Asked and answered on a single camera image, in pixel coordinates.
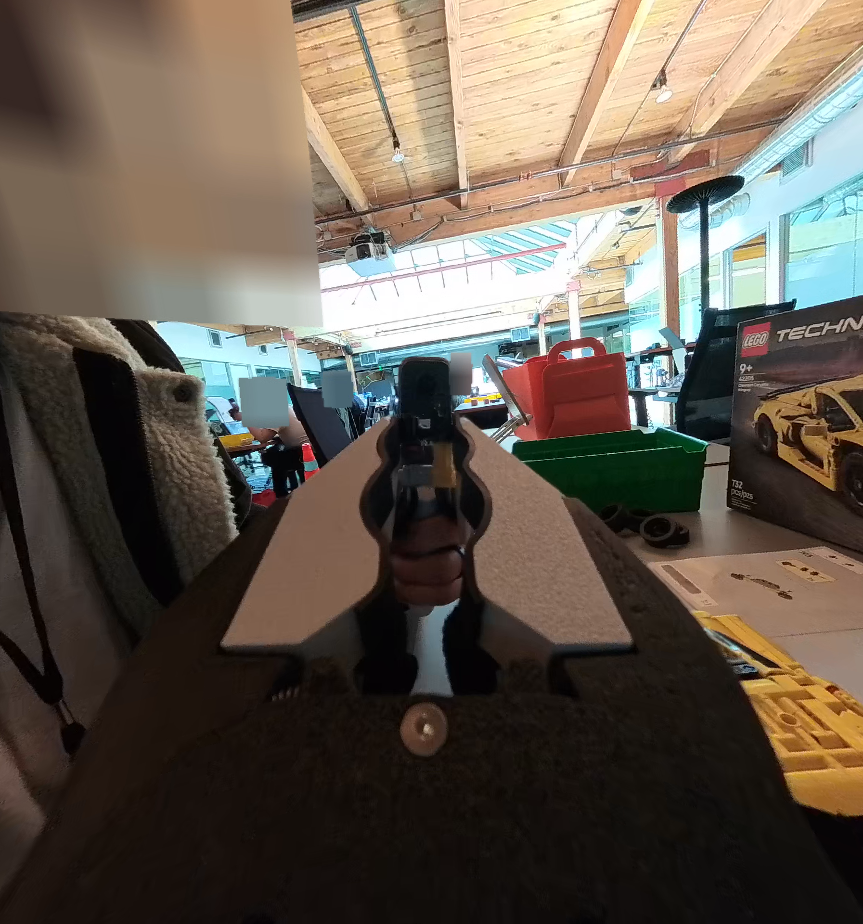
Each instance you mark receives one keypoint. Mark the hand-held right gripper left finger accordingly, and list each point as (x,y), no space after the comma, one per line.
(308,570)

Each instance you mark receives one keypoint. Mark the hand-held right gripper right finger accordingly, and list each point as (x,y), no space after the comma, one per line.
(547,570)

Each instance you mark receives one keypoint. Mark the small Lego sub-assembly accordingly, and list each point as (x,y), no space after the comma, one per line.
(443,469)

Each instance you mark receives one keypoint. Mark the yellow toy brick car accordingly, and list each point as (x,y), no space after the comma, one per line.
(821,736)

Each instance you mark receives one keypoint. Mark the grey desk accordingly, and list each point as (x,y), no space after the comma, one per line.
(720,534)

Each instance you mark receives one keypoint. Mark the person's left hand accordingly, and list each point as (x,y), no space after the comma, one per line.
(428,577)

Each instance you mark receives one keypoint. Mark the wooden book stand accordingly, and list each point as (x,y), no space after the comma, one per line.
(507,397)

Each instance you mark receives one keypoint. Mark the black toy tyre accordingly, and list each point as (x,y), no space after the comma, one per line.
(664,533)
(637,516)
(612,516)

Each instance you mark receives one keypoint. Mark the black slanted panel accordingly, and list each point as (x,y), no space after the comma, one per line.
(323,426)

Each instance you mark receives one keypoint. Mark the orange traffic cone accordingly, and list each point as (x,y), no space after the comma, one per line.
(308,462)

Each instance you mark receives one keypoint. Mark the green plastic bin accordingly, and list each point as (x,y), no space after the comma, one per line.
(619,469)

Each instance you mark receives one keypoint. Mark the red plastic bin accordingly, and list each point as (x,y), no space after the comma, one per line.
(575,397)

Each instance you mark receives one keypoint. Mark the white ceiling projector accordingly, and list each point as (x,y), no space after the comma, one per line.
(366,249)

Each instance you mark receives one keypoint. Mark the ceiling spot lamp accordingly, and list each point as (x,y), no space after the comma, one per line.
(663,94)
(399,155)

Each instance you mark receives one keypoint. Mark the open instruction booklet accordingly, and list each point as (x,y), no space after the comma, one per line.
(799,599)

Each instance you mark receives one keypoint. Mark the black monitor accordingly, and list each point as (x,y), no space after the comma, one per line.
(713,375)

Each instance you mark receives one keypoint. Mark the toy car box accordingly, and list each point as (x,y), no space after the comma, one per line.
(821,433)

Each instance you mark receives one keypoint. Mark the black pole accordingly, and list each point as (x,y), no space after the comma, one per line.
(704,195)

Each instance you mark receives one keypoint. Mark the wooden post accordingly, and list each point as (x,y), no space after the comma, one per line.
(669,274)

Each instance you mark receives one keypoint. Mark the silver ventilation duct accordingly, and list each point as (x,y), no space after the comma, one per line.
(799,123)

